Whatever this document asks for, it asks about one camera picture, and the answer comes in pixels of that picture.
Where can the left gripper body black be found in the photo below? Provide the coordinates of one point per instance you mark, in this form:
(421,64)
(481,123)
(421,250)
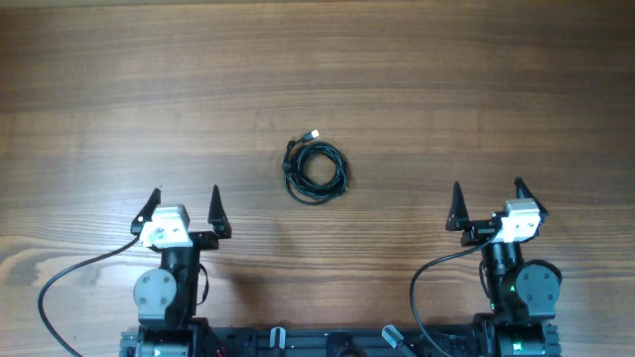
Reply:
(203,241)

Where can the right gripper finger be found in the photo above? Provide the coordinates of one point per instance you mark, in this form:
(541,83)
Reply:
(457,218)
(522,191)

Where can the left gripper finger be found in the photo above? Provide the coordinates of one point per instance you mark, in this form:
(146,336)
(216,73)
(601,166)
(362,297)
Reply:
(217,217)
(145,214)

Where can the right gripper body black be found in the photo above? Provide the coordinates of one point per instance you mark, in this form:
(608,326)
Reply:
(477,233)

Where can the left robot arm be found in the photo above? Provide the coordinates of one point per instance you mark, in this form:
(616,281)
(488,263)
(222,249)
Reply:
(167,297)

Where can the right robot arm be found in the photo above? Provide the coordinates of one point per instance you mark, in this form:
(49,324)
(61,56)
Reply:
(523,294)

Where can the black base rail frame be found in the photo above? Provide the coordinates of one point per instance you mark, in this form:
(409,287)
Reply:
(455,340)

